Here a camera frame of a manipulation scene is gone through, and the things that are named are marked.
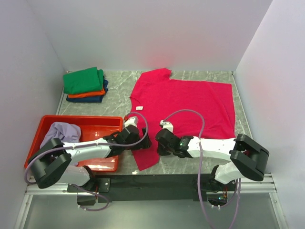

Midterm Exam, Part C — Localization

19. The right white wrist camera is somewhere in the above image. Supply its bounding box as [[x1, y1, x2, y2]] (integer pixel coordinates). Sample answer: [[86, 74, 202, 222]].
[[160, 120, 173, 132]]

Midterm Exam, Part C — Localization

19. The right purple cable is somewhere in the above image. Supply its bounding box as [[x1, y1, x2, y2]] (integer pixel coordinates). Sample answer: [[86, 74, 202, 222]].
[[162, 109, 242, 229]]

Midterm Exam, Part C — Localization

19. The folded navy t-shirt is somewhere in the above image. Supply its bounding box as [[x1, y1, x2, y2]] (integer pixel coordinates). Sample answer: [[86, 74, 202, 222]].
[[66, 79, 108, 103]]

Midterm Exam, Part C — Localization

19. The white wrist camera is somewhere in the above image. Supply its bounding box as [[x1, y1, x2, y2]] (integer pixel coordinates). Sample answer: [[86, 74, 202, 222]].
[[124, 116, 138, 128], [160, 120, 173, 132]]

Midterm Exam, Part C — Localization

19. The pink red t-shirt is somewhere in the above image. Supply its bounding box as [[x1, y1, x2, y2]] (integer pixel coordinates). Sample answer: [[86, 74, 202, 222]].
[[130, 68, 235, 170]]

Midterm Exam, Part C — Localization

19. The lavender t-shirt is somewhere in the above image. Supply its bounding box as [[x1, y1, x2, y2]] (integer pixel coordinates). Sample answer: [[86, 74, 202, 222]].
[[40, 122, 81, 149]]

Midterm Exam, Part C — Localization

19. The purple cable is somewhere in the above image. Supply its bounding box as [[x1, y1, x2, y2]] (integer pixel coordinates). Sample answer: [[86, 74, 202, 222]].
[[24, 112, 149, 212], [162, 109, 242, 229]]

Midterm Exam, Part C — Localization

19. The aluminium rail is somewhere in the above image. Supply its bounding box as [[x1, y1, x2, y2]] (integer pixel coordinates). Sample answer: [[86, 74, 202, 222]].
[[25, 174, 277, 195]]

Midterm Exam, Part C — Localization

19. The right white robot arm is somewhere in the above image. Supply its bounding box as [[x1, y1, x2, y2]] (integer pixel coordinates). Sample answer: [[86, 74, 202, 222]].
[[155, 129, 269, 192]]

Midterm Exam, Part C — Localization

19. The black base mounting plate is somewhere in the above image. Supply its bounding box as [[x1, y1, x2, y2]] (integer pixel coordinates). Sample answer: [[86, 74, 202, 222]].
[[66, 173, 229, 206]]

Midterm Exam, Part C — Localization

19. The folded orange t-shirt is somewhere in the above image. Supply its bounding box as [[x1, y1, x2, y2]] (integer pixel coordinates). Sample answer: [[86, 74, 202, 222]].
[[68, 88, 106, 98]]

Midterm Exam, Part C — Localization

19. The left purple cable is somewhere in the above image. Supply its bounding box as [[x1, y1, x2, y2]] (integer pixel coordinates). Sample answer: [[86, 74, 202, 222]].
[[24, 112, 149, 212]]

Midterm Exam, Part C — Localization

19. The red plastic bin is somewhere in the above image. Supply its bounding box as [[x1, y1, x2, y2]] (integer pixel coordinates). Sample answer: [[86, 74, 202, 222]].
[[27, 115, 122, 173]]

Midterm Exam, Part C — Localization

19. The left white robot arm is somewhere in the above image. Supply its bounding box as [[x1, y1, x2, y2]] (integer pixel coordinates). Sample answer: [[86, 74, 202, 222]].
[[26, 125, 152, 192]]

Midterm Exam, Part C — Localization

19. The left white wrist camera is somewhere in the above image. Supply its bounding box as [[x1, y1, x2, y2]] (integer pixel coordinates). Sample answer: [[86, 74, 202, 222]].
[[124, 116, 138, 128]]

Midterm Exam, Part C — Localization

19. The folded green t-shirt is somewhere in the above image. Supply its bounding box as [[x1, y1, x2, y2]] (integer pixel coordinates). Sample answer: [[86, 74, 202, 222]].
[[63, 67, 104, 94]]

